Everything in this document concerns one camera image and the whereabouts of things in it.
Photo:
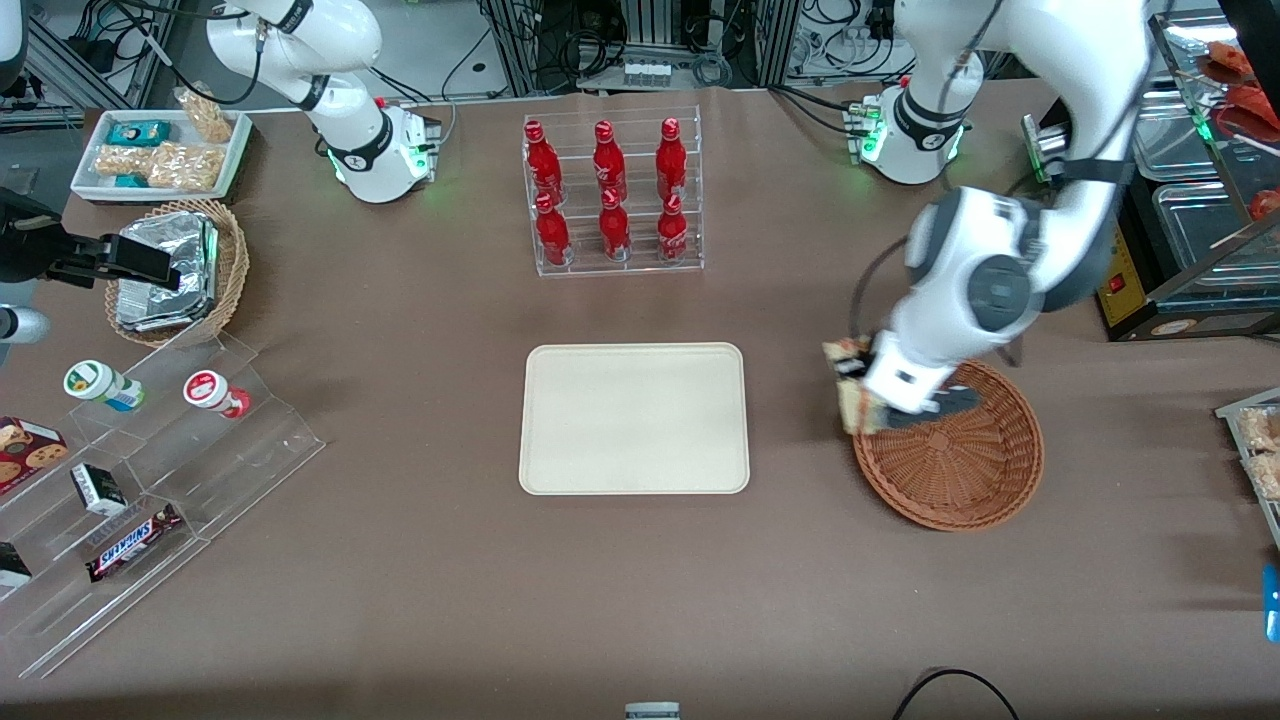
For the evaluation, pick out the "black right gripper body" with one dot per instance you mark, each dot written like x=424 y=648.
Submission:
x=28 y=252

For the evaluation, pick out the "triangular sandwich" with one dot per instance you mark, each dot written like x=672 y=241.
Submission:
x=852 y=398

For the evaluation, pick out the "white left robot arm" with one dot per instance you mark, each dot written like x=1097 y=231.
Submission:
x=1000 y=280

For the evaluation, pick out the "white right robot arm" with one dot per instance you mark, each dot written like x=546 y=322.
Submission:
x=345 y=120

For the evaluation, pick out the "white rectangular snack tray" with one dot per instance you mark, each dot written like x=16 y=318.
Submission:
x=90 y=180

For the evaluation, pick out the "light wicker basket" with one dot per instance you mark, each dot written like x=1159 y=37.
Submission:
x=232 y=270

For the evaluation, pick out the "brown round wicker basket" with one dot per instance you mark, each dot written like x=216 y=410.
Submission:
x=950 y=480

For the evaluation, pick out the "cream rectangular tray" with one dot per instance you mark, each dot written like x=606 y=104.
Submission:
x=633 y=418

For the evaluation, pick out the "grey tray with snacks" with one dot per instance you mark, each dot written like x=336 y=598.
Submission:
x=1232 y=410

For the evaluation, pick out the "silver foil package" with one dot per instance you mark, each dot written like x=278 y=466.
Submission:
x=170 y=300

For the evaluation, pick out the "small teal packet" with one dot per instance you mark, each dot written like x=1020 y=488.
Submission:
x=132 y=181

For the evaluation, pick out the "large wrapped rice cracker pack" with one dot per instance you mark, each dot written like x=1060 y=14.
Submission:
x=185 y=167

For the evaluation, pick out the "small wrapped rice cracker pack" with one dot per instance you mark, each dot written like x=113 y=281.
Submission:
x=122 y=160

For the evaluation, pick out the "green lid yogurt cup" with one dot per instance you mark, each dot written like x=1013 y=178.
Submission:
x=95 y=383

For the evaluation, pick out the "teal snack box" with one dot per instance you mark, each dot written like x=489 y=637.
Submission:
x=138 y=133

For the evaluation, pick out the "red lid yogurt cup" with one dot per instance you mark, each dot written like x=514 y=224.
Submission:
x=212 y=392

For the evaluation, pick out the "clear bag of nuts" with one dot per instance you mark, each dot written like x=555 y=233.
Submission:
x=205 y=115

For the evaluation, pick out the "red cookie box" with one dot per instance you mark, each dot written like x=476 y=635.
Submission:
x=28 y=452

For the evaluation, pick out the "clear acrylic stepped shelf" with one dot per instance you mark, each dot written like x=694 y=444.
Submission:
x=200 y=480

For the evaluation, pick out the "red cola bottle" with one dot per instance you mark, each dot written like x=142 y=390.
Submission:
x=671 y=162
x=552 y=235
x=672 y=232
x=614 y=230
x=542 y=165
x=608 y=165

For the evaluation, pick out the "small black white box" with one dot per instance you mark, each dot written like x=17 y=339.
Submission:
x=98 y=488

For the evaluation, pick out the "clear acrylic bottle rack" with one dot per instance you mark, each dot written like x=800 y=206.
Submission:
x=640 y=268

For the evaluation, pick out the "silver metal box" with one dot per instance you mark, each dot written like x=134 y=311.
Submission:
x=1045 y=150

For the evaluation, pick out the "snickers chocolate bar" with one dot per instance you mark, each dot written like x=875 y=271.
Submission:
x=133 y=542

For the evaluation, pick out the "black snack packet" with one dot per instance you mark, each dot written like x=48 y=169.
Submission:
x=12 y=568

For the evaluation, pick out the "white power strip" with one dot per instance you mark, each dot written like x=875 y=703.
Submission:
x=646 y=72

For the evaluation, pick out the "steel food pan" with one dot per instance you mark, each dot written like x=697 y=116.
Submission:
x=1175 y=135

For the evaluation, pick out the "grey metal block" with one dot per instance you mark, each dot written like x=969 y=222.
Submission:
x=652 y=711

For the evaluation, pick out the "blue plastic object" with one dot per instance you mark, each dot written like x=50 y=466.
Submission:
x=1272 y=605

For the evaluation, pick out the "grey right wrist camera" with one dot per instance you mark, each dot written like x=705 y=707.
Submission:
x=20 y=325

